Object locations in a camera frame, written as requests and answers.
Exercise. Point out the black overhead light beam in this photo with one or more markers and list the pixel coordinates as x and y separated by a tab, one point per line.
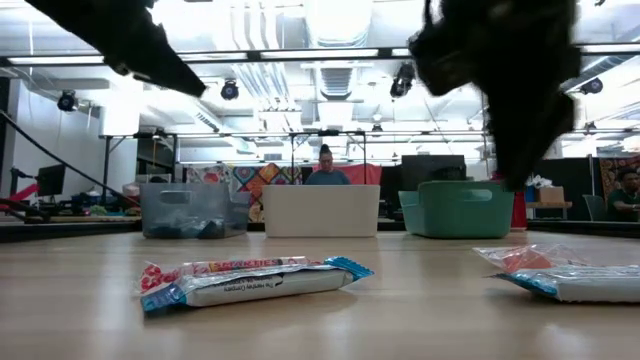
250	55

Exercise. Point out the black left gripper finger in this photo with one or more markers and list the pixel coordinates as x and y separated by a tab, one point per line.
150	72
172	62

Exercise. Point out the large black monitor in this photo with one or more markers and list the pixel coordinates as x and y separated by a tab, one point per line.
432	170

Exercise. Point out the cardboard box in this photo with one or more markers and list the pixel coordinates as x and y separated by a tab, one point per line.
550	195

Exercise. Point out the brown patterned tapestry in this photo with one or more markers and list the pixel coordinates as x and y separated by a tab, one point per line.
615	164

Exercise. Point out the colourful patchwork quilt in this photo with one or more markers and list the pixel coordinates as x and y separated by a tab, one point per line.
260	177

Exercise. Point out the grey translucent plastic bin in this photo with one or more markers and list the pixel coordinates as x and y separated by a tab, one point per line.
200	205

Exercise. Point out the person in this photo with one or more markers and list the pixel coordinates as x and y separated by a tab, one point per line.
327	175
625	200

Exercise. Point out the clear bag orange gummies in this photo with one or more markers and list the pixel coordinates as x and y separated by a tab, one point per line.
525	260

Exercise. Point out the white plastic bag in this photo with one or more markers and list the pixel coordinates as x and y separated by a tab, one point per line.
541	181

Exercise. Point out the white plastic bin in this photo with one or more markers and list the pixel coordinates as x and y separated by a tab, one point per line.
320	210

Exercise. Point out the black ceiling spotlight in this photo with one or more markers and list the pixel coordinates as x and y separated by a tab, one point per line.
403	80
67	101
594	86
229	91

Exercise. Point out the blue white chocolate bar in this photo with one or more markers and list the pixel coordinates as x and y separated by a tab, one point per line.
260	289
590	287

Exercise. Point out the wooden side table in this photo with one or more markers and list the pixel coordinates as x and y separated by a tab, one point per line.
550	204

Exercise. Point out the black partition panel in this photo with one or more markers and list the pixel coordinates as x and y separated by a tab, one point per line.
575	185

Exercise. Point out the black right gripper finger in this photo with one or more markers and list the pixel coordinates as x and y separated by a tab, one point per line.
512	155
547	145

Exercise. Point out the red white candy roll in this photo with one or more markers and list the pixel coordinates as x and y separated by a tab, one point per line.
240	265

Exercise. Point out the blue storage box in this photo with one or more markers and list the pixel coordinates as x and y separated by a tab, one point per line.
85	202

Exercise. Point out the teal plastic bin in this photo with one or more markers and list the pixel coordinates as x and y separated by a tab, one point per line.
460	215

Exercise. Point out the small black monitor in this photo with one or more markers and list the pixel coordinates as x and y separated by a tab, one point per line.
50	181

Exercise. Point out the red cloth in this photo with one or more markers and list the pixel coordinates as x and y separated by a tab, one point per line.
365	174

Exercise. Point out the red angled bar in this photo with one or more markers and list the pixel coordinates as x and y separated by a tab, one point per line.
20	192

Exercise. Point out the grey chair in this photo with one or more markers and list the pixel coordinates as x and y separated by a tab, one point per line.
594	207

